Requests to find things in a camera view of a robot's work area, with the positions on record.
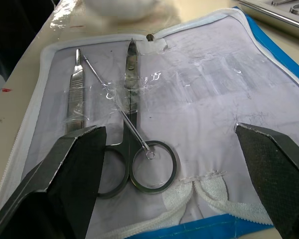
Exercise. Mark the slim steel instrument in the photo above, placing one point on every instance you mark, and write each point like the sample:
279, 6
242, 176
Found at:
279, 2

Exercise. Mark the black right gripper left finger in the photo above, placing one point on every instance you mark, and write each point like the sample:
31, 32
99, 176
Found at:
64, 179

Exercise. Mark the thin steel probe with loop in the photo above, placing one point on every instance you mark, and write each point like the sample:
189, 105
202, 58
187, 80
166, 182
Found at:
134, 132

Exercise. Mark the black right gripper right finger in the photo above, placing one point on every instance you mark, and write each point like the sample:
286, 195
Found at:
274, 174

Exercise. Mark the blue surgical instrument pack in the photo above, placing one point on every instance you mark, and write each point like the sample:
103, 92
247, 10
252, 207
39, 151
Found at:
201, 99

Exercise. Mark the metal tray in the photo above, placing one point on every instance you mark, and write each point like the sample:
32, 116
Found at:
271, 13

